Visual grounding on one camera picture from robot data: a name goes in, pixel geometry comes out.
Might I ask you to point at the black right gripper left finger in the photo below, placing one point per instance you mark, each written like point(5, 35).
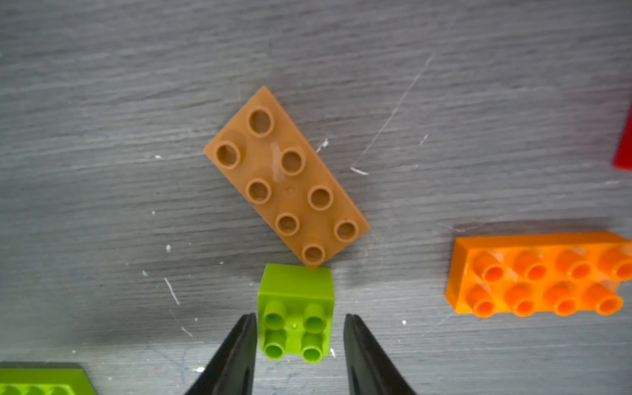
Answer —
point(231, 369)

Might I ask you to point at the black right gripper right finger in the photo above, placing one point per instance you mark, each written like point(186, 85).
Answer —
point(369, 369)

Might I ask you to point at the green square lego brick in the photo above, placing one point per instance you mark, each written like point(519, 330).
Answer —
point(295, 312)

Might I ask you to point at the large orange lego brick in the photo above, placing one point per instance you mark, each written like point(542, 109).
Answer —
point(527, 274)

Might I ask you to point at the green long lego brick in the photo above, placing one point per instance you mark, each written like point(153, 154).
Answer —
point(44, 378)

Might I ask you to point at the brown lego brick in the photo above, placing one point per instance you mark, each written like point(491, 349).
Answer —
point(274, 167)

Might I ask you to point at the red square lego brick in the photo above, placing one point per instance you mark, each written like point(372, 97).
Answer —
point(623, 158)

